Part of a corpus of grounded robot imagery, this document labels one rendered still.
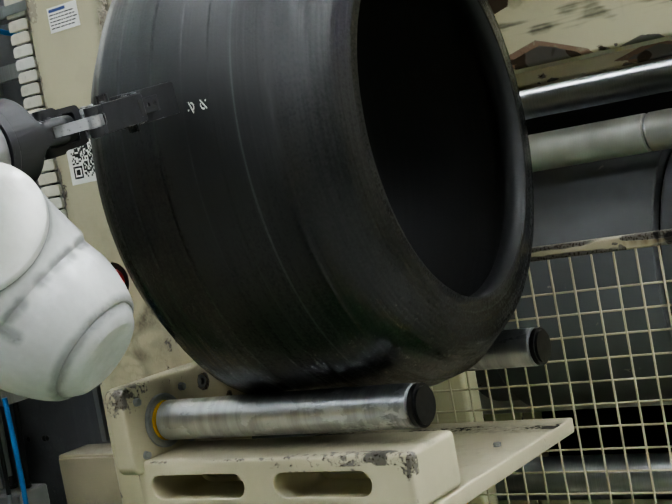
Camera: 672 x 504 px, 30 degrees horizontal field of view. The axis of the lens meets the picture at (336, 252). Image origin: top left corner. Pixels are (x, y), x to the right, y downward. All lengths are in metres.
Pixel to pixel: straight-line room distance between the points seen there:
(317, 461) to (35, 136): 0.46
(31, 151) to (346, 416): 0.45
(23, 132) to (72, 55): 0.56
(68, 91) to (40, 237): 0.79
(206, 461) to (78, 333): 0.61
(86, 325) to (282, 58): 0.45
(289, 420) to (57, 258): 0.57
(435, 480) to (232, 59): 0.45
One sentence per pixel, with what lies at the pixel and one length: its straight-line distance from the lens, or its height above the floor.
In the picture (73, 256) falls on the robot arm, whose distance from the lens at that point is 0.78.
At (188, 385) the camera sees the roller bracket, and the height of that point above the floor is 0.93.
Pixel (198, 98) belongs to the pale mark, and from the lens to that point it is 1.17.
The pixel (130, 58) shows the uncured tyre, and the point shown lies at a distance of 1.24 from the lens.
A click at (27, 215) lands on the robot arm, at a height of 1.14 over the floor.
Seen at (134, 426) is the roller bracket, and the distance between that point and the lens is 1.41.
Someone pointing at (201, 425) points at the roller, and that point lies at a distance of 1.38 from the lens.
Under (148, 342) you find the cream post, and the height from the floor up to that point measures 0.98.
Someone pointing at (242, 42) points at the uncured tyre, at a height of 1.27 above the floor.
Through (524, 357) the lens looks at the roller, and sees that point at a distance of 1.47.
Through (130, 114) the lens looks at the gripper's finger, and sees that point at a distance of 1.07.
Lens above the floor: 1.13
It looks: 3 degrees down
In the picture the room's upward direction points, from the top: 10 degrees counter-clockwise
